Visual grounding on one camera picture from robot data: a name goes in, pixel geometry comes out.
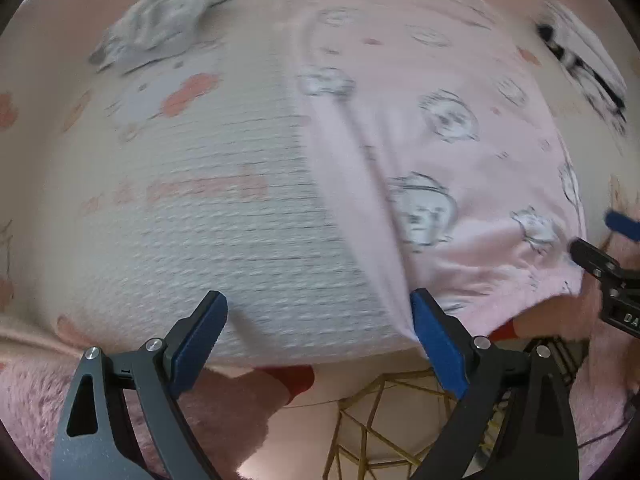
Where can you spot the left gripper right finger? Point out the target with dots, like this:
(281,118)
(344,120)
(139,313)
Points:
(537,437)

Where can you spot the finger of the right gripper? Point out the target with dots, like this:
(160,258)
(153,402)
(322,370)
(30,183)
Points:
(593,260)
(622,224)

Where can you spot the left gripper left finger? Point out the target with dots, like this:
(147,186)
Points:
(95,438)

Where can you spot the pink cartoon print pajama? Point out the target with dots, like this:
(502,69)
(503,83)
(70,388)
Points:
(436,153)

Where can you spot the folded white black clothes stack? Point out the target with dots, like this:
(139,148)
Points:
(585,59)

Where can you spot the black red slipper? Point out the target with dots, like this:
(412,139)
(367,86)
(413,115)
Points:
(295,379)

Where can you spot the pink Hello Kitty sofa cover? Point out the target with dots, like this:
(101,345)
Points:
(125,198)

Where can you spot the grey white print garment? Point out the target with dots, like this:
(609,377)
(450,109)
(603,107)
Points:
(150,31)

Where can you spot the gold wire frame table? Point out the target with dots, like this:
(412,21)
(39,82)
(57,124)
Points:
(385,430)

